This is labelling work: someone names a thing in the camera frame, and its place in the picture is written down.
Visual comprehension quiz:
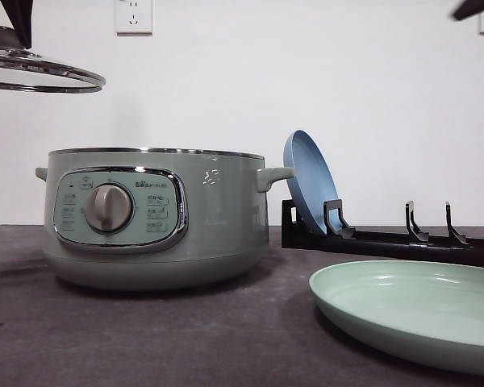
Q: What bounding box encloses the white wall socket left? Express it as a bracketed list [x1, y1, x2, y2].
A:
[114, 0, 153, 39]

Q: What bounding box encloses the glass pot lid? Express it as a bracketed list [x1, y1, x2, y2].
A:
[0, 27, 106, 93]

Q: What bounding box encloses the black dish rack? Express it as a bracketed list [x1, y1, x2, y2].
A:
[282, 199, 484, 267]

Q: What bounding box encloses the green electric steamer pot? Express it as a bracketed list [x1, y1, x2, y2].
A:
[35, 147, 296, 293]

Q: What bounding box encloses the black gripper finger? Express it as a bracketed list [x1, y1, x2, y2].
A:
[453, 0, 484, 20]

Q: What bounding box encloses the black gripper finger holding lid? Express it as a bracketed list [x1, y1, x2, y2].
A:
[0, 0, 33, 49]

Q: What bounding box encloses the green plate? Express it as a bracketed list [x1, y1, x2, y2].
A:
[308, 260, 484, 373]

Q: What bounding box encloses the blue plate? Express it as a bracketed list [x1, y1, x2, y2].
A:
[283, 130, 340, 234]

